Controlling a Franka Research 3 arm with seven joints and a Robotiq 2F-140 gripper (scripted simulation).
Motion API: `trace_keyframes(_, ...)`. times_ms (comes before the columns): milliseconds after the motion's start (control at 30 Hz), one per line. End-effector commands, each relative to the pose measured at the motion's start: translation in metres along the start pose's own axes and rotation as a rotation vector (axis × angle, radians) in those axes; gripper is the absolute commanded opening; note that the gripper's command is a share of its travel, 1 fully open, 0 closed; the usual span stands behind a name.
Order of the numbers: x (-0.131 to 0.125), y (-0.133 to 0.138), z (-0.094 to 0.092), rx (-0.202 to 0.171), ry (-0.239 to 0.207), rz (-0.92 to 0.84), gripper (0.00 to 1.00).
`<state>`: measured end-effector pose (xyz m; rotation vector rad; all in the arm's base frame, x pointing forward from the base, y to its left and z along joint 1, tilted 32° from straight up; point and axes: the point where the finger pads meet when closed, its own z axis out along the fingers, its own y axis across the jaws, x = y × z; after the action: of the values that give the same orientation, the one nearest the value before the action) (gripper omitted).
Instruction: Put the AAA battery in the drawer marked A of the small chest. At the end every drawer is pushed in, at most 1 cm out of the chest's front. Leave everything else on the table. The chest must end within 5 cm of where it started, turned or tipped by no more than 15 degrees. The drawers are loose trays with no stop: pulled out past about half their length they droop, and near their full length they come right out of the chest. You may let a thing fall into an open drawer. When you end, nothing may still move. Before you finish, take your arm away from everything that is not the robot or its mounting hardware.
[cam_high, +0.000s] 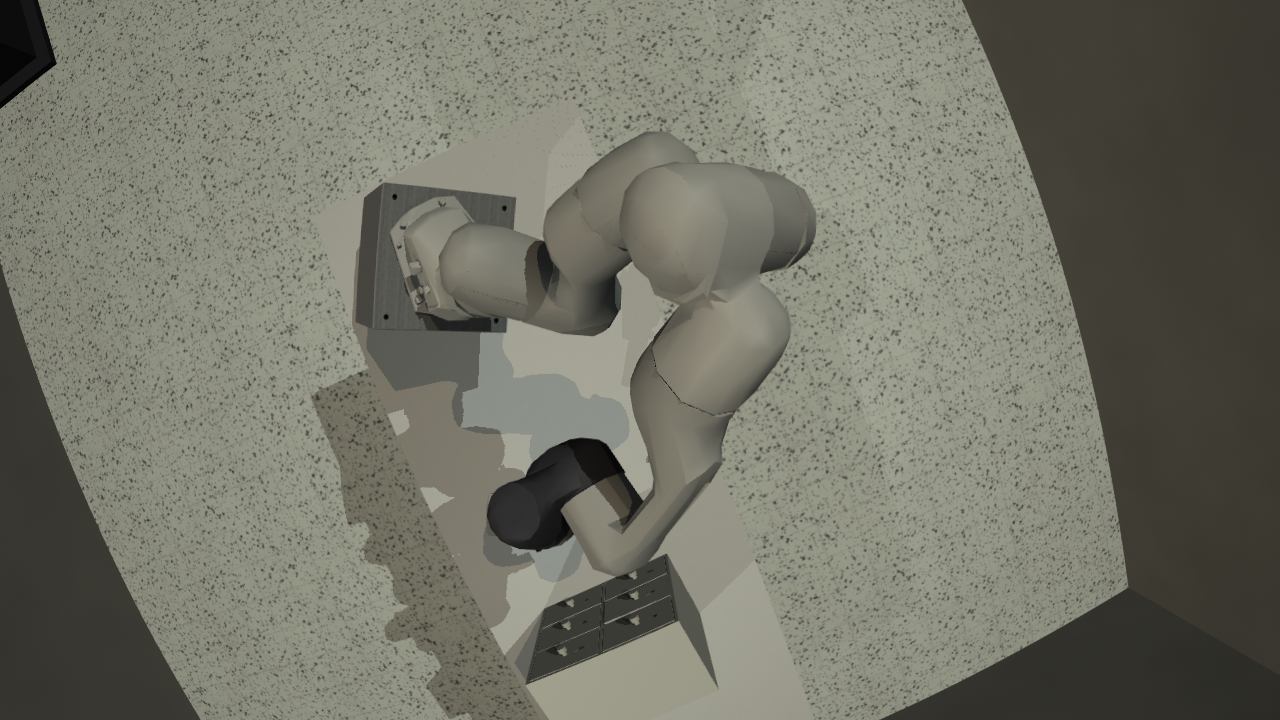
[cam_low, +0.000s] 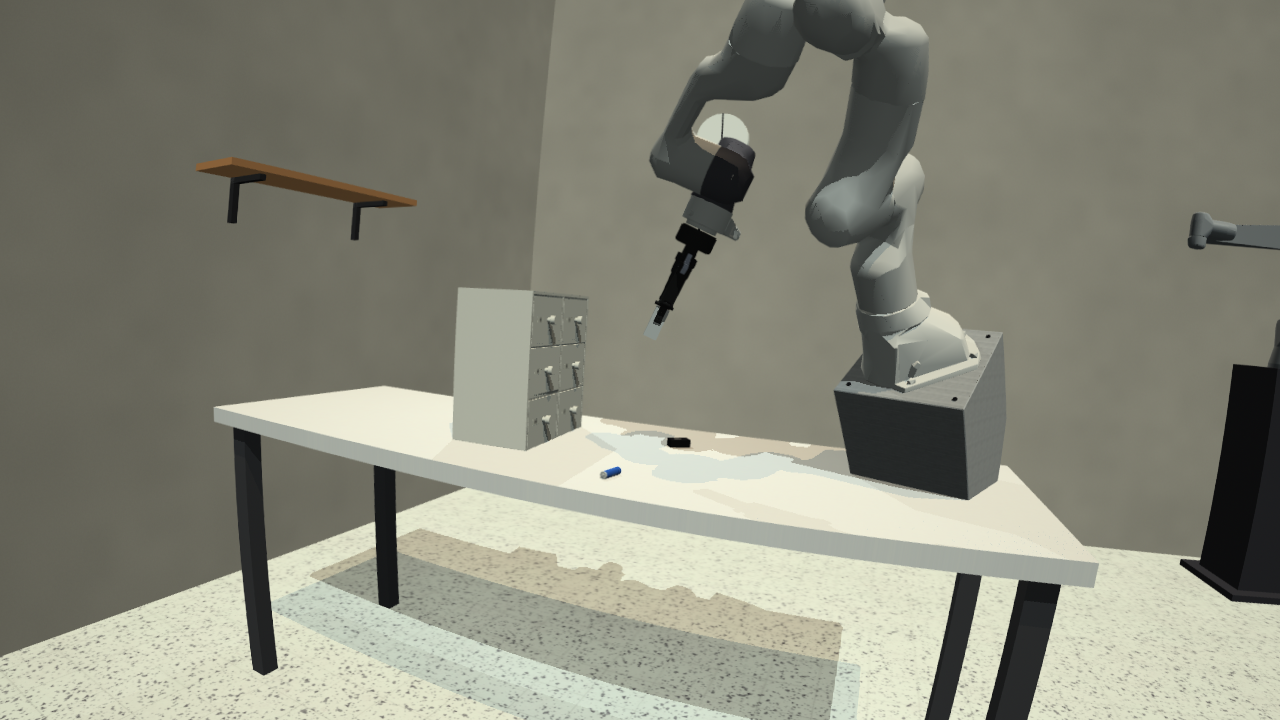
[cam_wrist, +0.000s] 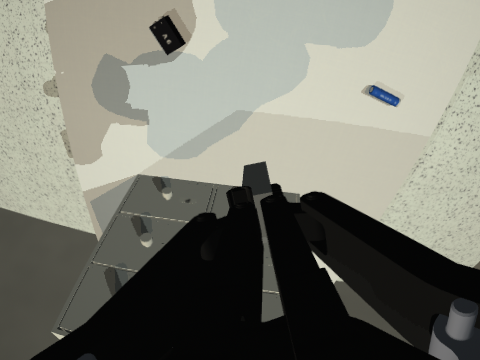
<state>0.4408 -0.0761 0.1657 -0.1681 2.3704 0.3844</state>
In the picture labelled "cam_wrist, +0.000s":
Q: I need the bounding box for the black nine-volt battery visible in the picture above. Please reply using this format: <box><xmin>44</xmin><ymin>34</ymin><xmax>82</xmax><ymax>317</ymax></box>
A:
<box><xmin>149</xmin><ymin>15</ymin><xmax>186</xmax><ymax>55</ymax></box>

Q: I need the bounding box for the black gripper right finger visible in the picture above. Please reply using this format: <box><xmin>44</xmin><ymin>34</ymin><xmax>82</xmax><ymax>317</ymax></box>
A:
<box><xmin>255</xmin><ymin>161</ymin><xmax>480</xmax><ymax>360</ymax></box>

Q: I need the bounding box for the blue battery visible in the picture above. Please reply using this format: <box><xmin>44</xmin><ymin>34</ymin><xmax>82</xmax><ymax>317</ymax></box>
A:
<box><xmin>369</xmin><ymin>85</ymin><xmax>401</xmax><ymax>107</ymax></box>

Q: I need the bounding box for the small grey chest of drawers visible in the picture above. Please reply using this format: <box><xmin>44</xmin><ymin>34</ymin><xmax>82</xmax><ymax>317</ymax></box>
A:
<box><xmin>51</xmin><ymin>174</ymin><xmax>239</xmax><ymax>339</ymax></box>

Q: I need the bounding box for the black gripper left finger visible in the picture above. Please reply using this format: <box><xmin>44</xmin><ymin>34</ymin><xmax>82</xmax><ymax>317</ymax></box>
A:
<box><xmin>30</xmin><ymin>163</ymin><xmax>266</xmax><ymax>360</ymax></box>

